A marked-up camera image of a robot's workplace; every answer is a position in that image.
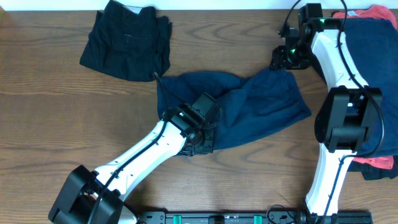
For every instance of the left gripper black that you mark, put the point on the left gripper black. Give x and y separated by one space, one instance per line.
210 149

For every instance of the red garment in pile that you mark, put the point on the red garment in pile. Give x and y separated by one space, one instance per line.
373 12

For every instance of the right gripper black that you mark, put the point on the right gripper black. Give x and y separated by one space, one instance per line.
280 59

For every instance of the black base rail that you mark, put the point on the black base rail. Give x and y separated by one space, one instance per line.
274 216

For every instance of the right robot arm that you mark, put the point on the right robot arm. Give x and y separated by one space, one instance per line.
350 123

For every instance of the folded black shorts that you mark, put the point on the folded black shorts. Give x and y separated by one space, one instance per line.
127 45

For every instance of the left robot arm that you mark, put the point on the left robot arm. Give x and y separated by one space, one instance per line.
97 196

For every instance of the navy blue garment in pile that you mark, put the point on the navy blue garment in pile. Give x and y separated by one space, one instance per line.
376 62

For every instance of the navy blue shorts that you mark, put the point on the navy blue shorts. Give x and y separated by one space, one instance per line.
251 108

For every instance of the black garment under pile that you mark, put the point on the black garment under pile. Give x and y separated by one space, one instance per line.
373 173

